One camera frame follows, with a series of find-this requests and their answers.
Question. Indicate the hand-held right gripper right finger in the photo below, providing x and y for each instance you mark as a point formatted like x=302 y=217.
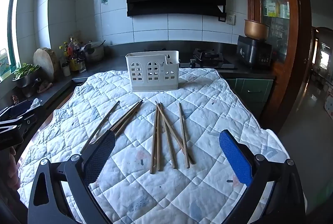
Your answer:
x=235 y=159

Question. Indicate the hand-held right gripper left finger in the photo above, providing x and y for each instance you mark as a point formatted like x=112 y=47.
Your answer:
x=100 y=155

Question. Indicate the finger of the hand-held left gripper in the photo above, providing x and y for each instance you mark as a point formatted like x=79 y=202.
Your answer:
x=18 y=110

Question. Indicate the white utensil holder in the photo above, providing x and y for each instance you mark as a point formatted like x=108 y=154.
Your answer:
x=153 y=75

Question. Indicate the person's left hand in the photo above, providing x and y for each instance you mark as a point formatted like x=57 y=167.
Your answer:
x=13 y=164

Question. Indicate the white rag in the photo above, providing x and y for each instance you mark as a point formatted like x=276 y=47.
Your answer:
x=35 y=104

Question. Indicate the steel bowl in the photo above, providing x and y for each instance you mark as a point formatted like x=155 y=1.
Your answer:
x=24 y=81

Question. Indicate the leafy greens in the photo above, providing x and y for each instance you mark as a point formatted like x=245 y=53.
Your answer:
x=26 y=69

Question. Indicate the white plastic jug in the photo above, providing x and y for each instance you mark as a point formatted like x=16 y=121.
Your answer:
x=4 y=64

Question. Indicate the round wooden cutting board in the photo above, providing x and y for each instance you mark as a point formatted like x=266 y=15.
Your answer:
x=45 y=62

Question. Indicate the white quilted mat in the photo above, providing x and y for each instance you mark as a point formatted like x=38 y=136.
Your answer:
x=145 y=195

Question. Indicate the white jar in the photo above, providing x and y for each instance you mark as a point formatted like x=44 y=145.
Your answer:
x=66 y=70

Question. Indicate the green cabinet drawers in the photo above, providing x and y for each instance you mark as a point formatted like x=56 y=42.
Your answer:
x=249 y=90

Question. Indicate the yellow label jar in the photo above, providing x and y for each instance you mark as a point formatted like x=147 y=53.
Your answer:
x=74 y=65

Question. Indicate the small clear jar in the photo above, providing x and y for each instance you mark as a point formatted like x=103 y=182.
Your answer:
x=82 y=65

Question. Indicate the green framed window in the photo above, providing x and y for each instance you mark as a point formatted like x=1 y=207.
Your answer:
x=11 y=18

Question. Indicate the dark kitchen counter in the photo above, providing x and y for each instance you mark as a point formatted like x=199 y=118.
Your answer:
x=114 y=62

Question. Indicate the steel pot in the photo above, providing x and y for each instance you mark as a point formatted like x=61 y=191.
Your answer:
x=95 y=52

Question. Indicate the black gas stove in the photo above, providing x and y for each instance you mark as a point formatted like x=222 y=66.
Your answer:
x=208 y=57

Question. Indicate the black rice cooker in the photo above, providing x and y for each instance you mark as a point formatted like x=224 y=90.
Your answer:
x=253 y=53

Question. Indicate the copper inner pot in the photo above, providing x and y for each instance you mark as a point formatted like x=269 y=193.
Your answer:
x=256 y=30

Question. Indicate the wooden glass door cabinet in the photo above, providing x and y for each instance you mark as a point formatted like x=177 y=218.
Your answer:
x=296 y=31

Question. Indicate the white green box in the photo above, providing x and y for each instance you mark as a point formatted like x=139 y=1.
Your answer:
x=270 y=9

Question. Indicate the white wall socket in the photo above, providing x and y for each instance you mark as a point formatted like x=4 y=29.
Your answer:
x=230 y=19

